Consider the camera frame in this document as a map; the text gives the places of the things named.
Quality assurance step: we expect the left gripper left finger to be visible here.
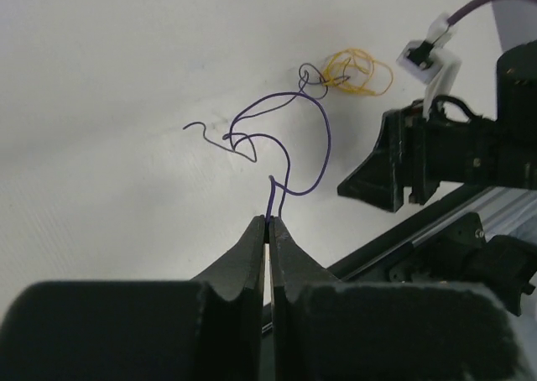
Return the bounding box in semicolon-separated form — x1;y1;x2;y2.
1;216;266;380

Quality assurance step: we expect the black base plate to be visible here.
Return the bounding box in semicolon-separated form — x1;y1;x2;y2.
328;185;536;283

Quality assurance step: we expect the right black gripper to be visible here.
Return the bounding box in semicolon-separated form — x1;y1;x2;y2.
336;99;536;212

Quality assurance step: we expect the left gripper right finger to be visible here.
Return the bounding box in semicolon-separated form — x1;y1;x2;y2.
268;217;529;380

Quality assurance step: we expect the aluminium front rail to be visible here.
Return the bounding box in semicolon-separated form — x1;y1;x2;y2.
408;188;536;246

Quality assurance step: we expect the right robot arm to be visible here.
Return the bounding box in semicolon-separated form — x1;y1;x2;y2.
337;42;536;212

